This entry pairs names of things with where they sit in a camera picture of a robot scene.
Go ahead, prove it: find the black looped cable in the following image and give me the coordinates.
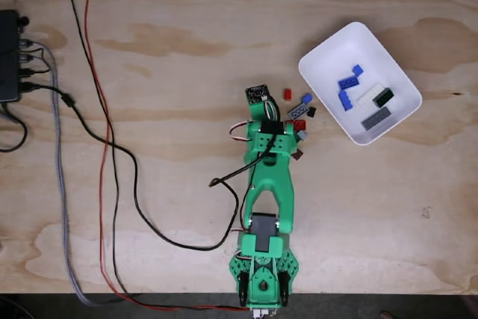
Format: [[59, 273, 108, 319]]
[[0, 102, 29, 154]]

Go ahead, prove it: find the thick black camera cable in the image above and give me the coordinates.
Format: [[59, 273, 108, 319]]
[[20, 81, 281, 253]]

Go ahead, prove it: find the white long lego plate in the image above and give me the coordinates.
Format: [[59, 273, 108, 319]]
[[356, 82, 388, 107]]

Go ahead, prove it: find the blue lego plate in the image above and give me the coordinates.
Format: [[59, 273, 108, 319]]
[[337, 74, 361, 90], [338, 90, 355, 112]]

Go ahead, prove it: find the thin black usb cable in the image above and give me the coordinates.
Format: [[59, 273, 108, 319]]
[[20, 48, 52, 77]]

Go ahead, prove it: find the black usb hub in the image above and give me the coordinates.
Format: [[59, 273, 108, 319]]
[[0, 9, 22, 104]]

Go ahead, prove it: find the dark green lego brick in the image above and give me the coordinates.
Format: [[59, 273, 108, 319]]
[[372, 87, 395, 108]]

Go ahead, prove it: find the white plastic bin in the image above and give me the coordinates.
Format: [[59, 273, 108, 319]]
[[297, 21, 423, 147]]

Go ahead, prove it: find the dark grey long lego plate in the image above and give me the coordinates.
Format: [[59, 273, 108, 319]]
[[360, 106, 392, 131]]

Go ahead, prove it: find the grey braided cable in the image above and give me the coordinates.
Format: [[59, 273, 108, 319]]
[[19, 39, 126, 307]]

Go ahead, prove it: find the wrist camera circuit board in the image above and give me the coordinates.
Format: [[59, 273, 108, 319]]
[[245, 85, 270, 105]]

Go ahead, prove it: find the grey upturned lego brick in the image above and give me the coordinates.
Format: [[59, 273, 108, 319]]
[[287, 104, 309, 120]]

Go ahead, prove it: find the white red black servo cable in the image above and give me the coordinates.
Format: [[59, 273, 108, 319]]
[[228, 97, 282, 145]]

